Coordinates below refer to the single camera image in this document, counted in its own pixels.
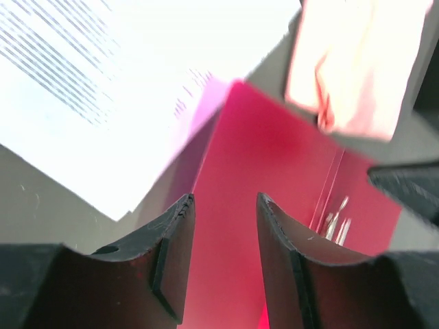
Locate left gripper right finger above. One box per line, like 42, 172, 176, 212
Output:
257, 193, 438, 328

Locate red plastic folder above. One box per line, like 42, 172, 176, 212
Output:
182, 82, 401, 328

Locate metal folder clip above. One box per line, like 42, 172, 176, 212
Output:
323, 196, 351, 246

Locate pink folded cloth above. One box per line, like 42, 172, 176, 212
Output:
285, 0, 433, 141

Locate white printed paper stack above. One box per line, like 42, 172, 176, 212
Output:
1, 1, 300, 221

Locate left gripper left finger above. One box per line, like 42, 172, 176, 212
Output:
1, 194, 195, 328

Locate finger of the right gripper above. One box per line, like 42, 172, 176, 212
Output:
367, 160, 438, 226

